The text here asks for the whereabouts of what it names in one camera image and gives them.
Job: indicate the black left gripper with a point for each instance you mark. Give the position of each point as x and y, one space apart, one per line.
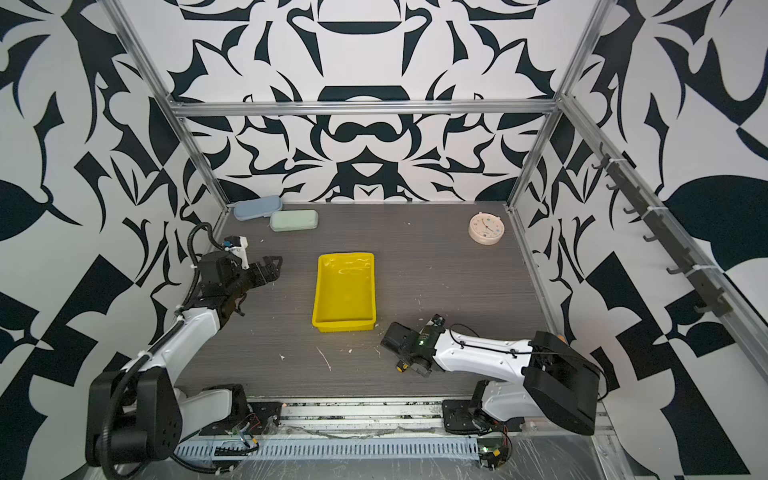
272 272

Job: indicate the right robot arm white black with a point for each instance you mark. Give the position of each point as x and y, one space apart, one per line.
541 377

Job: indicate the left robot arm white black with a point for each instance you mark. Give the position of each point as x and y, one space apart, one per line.
136 416

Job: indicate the yellow plastic bin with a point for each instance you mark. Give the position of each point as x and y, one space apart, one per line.
345 295

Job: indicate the green glasses case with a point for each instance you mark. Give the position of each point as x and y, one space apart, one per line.
294 220

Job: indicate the blue glasses case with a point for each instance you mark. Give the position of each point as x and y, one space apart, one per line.
264 207

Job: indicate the pink round alarm clock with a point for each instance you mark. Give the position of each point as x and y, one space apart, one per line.
486 229

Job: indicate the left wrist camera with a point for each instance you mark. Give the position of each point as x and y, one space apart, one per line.
236 247

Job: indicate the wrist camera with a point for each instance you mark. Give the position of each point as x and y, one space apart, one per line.
435 326
236 247

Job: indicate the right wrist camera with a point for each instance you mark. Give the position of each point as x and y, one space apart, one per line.
435 326

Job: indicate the white slotted cable duct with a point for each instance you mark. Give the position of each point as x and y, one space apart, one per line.
301 449

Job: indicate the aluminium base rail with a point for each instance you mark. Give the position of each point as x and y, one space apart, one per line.
362 416

